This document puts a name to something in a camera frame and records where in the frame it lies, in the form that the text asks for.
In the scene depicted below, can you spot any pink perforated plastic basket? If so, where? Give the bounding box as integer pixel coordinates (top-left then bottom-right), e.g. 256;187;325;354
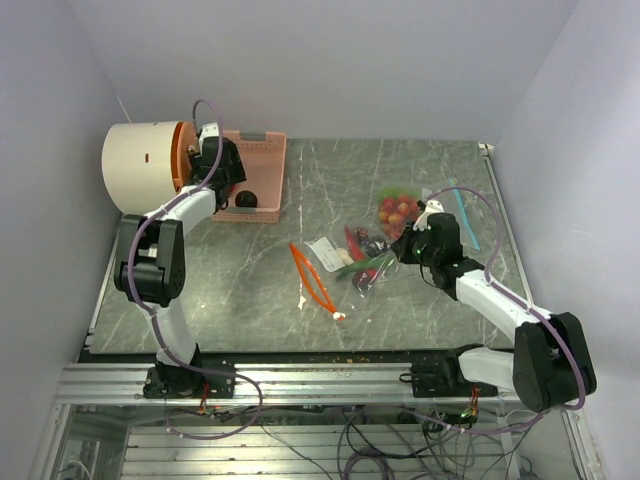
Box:
211;130;287;224

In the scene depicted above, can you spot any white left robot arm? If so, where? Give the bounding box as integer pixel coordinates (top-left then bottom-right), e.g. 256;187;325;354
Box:
114;123;246;397

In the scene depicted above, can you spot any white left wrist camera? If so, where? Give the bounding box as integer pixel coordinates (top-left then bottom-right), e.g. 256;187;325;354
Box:
198;122;220;150

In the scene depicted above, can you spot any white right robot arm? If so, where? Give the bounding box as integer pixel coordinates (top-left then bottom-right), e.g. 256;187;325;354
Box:
391;213;597;413

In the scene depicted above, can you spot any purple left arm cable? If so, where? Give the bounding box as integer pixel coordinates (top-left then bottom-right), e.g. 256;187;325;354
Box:
127;98;264;442

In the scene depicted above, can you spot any aluminium frame rail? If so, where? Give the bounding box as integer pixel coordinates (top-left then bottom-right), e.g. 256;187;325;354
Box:
53;360;581;407

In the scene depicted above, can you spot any blue zip bag with strawberries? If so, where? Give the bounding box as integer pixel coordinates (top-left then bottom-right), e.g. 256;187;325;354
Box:
376;178;481;251

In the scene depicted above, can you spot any green fake chili pepper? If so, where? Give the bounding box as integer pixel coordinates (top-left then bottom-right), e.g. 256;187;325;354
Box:
336;255;395;280

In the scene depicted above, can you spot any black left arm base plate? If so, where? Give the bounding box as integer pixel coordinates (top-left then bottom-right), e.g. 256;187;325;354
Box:
142;363;236;400

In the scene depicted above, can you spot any orange zip bag with vegetables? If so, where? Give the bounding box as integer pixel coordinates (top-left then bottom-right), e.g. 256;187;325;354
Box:
289;225;397;322

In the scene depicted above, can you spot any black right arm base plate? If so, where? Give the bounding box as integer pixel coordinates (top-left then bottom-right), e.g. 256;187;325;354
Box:
399;365;498;399

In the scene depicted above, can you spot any round white drawer organizer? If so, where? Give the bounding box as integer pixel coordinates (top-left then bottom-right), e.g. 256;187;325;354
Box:
101;121;198;215

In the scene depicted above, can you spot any red fake chili pepper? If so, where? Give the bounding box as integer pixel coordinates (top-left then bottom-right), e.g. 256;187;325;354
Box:
344;225;367;262

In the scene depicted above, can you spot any dark purple fake plum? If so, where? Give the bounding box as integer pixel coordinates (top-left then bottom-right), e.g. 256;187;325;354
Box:
234;190;258;208

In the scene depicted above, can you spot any white fake mushroom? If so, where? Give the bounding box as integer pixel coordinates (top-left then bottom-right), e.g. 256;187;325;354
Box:
336;248;354;266

